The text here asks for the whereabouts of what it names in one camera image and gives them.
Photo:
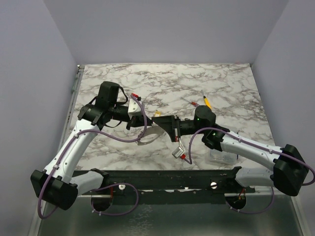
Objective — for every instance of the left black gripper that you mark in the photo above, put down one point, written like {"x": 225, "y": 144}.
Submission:
{"x": 136, "y": 121}

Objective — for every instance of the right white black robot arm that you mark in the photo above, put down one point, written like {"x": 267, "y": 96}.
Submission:
{"x": 285, "y": 169}

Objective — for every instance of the clear plastic organizer box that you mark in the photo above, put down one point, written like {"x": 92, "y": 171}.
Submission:
{"x": 223, "y": 157}

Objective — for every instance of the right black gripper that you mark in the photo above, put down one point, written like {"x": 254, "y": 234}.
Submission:
{"x": 176, "y": 128}

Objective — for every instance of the yellow handled screwdriver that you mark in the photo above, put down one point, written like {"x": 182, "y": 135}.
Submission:
{"x": 206, "y": 101}

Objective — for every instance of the large metal key ring band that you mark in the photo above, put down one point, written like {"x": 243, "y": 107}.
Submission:
{"x": 152, "y": 133}

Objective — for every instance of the red blue screwdriver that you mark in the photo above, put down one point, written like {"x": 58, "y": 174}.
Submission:
{"x": 191, "y": 102}

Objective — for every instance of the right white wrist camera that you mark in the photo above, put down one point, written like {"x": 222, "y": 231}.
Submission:
{"x": 179, "y": 152}

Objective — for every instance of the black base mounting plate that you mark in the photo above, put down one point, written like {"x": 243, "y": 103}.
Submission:
{"x": 170, "y": 187}

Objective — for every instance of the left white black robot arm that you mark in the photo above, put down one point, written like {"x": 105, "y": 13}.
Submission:
{"x": 55, "y": 184}

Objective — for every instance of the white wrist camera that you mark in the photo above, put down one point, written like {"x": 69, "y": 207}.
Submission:
{"x": 179, "y": 152}
{"x": 135, "y": 106}

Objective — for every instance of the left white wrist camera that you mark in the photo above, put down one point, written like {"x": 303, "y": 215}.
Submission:
{"x": 135, "y": 106}

